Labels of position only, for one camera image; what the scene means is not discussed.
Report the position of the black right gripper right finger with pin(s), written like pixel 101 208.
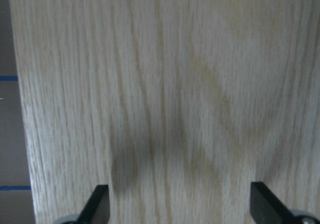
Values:
pixel 266 208

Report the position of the light wooden cabinet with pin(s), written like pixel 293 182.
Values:
pixel 177 105

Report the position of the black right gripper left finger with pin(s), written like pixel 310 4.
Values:
pixel 97 209

